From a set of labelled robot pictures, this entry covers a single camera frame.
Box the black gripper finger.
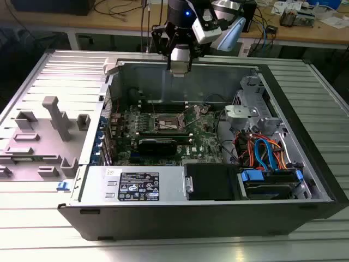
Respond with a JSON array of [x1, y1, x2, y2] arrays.
[[181, 28, 210, 73], [151, 23, 179, 72]]

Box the silver topped CPU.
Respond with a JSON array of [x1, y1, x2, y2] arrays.
[[171, 61, 190, 78]]

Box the metal socket cover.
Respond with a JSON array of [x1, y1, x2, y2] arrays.
[[177, 104, 202, 129]]

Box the black RAM slot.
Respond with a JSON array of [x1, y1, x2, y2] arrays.
[[138, 102, 189, 106], [136, 134, 191, 138], [137, 136, 192, 141], [138, 105, 189, 110], [138, 99, 189, 104], [138, 108, 189, 112], [136, 130, 190, 135]]

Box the CPU socket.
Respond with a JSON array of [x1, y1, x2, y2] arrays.
[[154, 111, 186, 134]]

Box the black drive bay cover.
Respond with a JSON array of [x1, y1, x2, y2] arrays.
[[183, 163, 240, 201]]

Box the black tower box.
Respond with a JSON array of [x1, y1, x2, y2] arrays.
[[243, 0, 257, 33]]

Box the wooden desk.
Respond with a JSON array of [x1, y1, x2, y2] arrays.
[[0, 0, 349, 51]]

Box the metal drive cage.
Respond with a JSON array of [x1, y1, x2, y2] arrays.
[[224, 75, 287, 137]]

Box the green motherboard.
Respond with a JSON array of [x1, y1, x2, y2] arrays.
[[109, 102, 234, 168]]

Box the white paper sheets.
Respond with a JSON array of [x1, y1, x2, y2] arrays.
[[271, 1, 287, 14], [318, 15, 349, 29]]

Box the copper finned heatsink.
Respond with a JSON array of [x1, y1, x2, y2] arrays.
[[280, 7, 298, 28]]

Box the black graphics card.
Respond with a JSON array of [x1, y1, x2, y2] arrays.
[[137, 138, 178, 157]]

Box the green circuit board part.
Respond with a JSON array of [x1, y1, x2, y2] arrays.
[[297, 9, 317, 28]]

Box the large black box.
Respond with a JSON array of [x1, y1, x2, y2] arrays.
[[10, 0, 95, 16]]

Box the hard disk in blue carrier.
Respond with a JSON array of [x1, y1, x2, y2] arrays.
[[239, 168, 305, 200]]

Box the black office chair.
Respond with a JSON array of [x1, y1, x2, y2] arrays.
[[0, 26, 69, 110]]

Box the grey power supply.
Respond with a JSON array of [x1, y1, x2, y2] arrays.
[[71, 165, 189, 203]]

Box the grey parts rack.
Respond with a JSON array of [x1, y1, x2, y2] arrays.
[[0, 95, 91, 182]]

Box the black PC case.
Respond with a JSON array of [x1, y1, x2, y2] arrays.
[[57, 56, 349, 242]]

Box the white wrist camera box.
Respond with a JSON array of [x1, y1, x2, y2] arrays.
[[192, 8, 223, 44]]

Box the thin black wire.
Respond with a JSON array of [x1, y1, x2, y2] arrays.
[[203, 93, 234, 106]]

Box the black looped cable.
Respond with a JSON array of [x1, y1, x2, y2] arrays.
[[127, 87, 143, 104]]

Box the thick black cable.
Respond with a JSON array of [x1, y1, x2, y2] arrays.
[[216, 111, 240, 166]]

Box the blue flat wire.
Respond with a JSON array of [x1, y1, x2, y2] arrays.
[[254, 138, 276, 171]]

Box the orange red wire bundle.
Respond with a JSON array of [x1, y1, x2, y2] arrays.
[[233, 130, 258, 166]]

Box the orange flat wire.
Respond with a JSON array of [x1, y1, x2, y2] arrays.
[[263, 138, 289, 170]]

